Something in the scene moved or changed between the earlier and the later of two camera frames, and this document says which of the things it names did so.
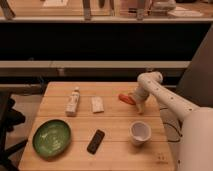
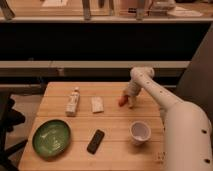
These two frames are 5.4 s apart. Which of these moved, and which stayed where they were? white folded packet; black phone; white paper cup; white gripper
Moved: white gripper
Stayed: white paper cup; white folded packet; black phone
